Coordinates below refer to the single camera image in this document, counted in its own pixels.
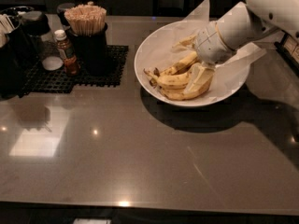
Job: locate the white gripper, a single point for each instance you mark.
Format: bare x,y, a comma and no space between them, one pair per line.
207,46

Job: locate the white paper liner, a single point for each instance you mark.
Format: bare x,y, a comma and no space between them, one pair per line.
201,13

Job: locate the white bowl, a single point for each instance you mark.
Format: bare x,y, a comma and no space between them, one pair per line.
156,51

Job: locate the long stemmed spotted banana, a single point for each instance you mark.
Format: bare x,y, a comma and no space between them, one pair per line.
183,63

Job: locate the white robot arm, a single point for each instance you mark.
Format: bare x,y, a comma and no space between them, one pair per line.
247,21

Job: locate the black menu stand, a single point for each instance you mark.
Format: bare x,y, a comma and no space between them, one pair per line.
288,49

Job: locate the black chopstick cup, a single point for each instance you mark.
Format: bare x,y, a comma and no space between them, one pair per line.
92,50

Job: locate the wooden chopsticks bundle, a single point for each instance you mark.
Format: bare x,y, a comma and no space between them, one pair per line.
86,19

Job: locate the small brown sauce bottle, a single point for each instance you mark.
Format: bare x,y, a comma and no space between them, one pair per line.
67,53

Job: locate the dark jar behind chopsticks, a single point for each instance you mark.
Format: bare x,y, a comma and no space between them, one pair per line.
61,9

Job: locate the glass shaker black lid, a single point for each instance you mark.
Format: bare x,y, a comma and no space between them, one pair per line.
36,26

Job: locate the black container at left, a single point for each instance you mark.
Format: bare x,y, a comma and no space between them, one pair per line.
16,51

